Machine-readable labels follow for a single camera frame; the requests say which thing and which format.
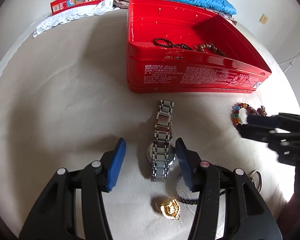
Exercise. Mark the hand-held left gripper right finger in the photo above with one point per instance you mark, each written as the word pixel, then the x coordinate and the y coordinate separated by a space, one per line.
pixel 183 160

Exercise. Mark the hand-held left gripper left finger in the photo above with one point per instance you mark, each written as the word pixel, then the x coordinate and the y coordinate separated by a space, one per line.
pixel 116 165

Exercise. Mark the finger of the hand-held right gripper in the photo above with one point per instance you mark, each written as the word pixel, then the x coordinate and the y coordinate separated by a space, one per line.
pixel 262 121
pixel 255 132

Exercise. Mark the dark red bead charm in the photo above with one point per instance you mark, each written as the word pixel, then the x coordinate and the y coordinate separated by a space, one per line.
pixel 259 111

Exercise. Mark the silver metal wristwatch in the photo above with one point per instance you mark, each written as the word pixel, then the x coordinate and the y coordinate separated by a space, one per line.
pixel 162 130

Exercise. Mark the gold pendant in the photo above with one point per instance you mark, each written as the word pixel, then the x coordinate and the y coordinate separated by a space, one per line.
pixel 169 208

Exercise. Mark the red tin box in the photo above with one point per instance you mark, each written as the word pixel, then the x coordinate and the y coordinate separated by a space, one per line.
pixel 190 80

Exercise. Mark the white lace cloth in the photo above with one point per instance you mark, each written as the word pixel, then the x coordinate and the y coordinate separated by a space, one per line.
pixel 72 15

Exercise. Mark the beige folded cloth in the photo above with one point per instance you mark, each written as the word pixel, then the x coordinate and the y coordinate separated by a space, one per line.
pixel 121 3

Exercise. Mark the beige wall outlet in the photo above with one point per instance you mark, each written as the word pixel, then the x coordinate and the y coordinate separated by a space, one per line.
pixel 263 19

